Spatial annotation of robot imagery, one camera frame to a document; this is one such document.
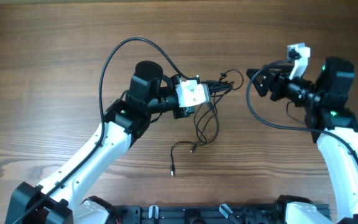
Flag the black USB cable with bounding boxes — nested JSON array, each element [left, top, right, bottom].
[[169, 68, 245, 177]]

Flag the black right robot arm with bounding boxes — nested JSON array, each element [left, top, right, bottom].
[[246, 57, 358, 223]]

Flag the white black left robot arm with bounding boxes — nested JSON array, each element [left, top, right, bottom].
[[5, 61, 210, 223]]

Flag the black left camera cable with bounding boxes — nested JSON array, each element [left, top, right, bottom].
[[12, 37, 192, 224]]

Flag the black camera cable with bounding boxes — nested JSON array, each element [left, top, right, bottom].
[[246, 51, 358, 223], [12, 37, 192, 224]]

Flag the black right camera cable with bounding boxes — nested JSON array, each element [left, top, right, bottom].
[[246, 51, 358, 223]]

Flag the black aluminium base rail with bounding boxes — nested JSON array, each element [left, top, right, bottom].
[[116, 203, 284, 224]]

